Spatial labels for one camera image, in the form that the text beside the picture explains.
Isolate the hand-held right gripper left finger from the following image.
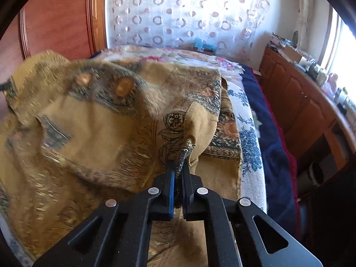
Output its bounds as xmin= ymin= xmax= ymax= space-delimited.
xmin=32 ymin=160 xmax=176 ymax=267

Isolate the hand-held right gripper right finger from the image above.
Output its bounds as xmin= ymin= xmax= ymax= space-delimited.
xmin=182 ymin=164 xmax=324 ymax=267

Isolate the brown patterned shirt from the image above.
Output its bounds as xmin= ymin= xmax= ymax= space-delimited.
xmin=0 ymin=49 xmax=243 ymax=267

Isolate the wooden louvered wardrobe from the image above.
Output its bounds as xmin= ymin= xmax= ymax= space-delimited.
xmin=0 ymin=0 xmax=107 ymax=70

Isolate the navy blue blanket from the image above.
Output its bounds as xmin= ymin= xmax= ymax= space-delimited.
xmin=239 ymin=63 xmax=299 ymax=240

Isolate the white round container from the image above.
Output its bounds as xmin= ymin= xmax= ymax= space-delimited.
xmin=302 ymin=160 xmax=324 ymax=187

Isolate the pink floral blanket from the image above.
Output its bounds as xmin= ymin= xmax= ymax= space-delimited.
xmin=95 ymin=44 xmax=245 ymax=75

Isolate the wooden cabinet row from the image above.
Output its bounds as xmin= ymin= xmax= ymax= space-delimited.
xmin=259 ymin=46 xmax=356 ymax=173

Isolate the blue tissue box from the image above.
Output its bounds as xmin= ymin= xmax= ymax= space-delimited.
xmin=193 ymin=37 xmax=217 ymax=55

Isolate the cardboard box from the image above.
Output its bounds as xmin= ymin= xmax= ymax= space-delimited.
xmin=282 ymin=44 xmax=303 ymax=63

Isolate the pile of papers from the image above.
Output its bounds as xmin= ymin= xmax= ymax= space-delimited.
xmin=268 ymin=33 xmax=292 ymax=49

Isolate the circle print sheer curtain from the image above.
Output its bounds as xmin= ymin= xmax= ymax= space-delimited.
xmin=106 ymin=0 xmax=270 ymax=59

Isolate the white plastic jug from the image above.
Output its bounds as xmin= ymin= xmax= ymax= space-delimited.
xmin=323 ymin=73 xmax=338 ymax=95

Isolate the wooden framed window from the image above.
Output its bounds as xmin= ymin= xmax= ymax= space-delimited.
xmin=317 ymin=6 xmax=356 ymax=95

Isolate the white window curtain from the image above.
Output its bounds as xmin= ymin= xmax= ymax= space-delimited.
xmin=291 ymin=0 xmax=315 ymax=51

